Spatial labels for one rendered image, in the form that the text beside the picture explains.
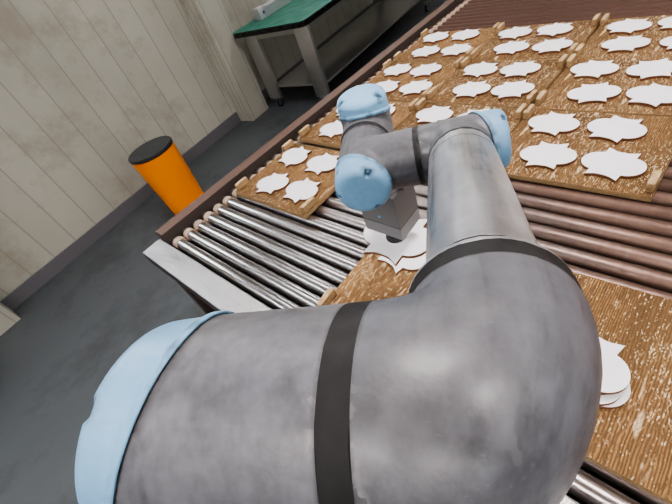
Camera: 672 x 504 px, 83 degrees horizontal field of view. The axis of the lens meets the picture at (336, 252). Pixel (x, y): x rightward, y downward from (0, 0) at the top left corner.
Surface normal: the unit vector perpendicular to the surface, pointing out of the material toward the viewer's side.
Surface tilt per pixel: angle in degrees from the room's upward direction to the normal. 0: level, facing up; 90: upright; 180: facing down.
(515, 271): 22
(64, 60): 90
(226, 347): 11
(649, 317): 0
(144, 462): 37
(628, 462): 0
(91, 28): 90
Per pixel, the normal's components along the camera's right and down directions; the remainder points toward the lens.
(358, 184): -0.11, 0.76
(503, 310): 0.07, -0.77
